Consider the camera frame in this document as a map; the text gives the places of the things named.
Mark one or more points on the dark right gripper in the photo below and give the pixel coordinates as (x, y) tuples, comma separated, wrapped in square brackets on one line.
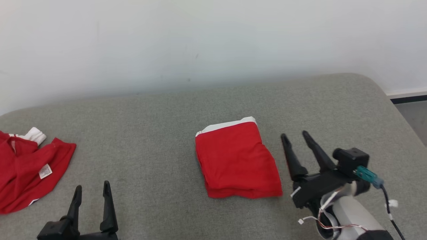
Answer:
[(320, 186)]

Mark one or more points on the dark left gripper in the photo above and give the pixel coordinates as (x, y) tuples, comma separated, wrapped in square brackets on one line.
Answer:
[(66, 233)]

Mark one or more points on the red shorts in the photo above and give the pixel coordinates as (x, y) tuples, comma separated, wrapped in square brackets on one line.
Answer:
[(237, 160)]

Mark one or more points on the red and white shirt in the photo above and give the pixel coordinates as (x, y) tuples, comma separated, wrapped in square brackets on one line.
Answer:
[(23, 173)]

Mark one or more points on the black skirting strip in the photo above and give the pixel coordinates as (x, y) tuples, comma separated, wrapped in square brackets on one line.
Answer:
[(410, 99)]

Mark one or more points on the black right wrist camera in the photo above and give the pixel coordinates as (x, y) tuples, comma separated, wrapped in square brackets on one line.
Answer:
[(352, 158)]

